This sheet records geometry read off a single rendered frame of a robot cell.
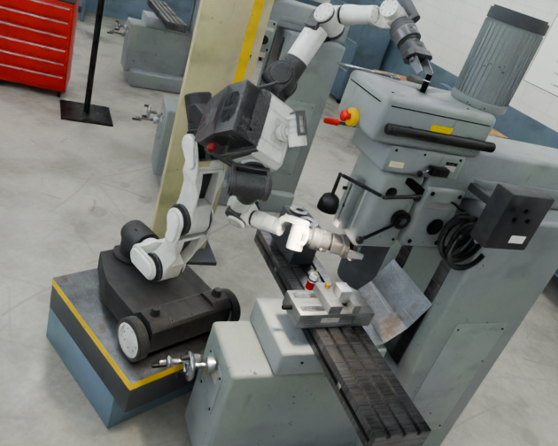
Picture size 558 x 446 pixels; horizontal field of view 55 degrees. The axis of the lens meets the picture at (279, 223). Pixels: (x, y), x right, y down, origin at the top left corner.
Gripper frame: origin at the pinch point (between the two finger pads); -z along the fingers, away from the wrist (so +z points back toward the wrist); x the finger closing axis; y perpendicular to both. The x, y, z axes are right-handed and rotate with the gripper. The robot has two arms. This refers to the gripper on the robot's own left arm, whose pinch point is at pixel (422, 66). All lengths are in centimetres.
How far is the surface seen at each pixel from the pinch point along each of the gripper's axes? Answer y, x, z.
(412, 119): -4.1, 12.6, -19.2
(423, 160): -14.8, 0.1, -27.6
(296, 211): -92, -7, -7
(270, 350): -99, 26, -64
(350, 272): -211, -146, -5
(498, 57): 16.6, -16.1, -7.4
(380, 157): -20.2, 14.2, -23.4
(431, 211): -30, -14, -40
